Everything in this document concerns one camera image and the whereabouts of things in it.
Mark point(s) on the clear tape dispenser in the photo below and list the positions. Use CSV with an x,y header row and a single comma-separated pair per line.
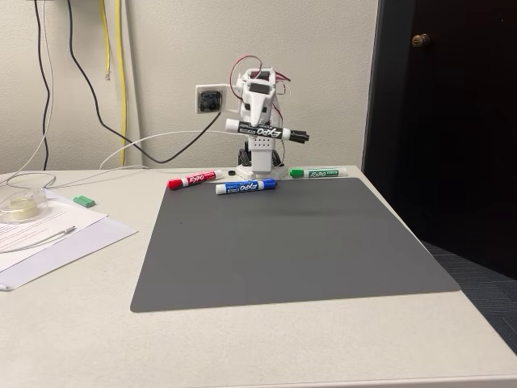
x,y
18,206

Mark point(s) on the black Expo marker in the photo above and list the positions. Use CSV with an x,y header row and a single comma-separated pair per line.
x,y
278,132

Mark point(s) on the grey rectangular mat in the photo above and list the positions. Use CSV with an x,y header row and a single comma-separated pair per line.
x,y
282,250

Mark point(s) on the green Expo marker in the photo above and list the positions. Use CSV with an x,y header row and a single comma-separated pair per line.
x,y
319,173

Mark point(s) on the blue Expo marker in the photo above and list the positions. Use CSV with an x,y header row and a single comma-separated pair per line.
x,y
246,186

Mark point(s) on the white-framed gripper camera module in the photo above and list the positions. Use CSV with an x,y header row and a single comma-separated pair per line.
x,y
210,99

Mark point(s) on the red Expo marker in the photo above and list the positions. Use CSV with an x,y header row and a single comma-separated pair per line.
x,y
194,179

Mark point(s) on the small green block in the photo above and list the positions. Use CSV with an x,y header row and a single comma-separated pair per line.
x,y
83,201

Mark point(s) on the dark door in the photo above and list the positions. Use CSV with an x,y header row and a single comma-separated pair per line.
x,y
464,141

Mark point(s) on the brass door knob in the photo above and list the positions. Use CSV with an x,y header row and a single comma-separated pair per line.
x,y
421,40

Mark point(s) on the printed white paper sheet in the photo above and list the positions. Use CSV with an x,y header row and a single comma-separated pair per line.
x,y
76,216

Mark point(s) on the large blank paper sheet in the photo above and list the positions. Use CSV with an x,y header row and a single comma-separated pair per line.
x,y
93,238

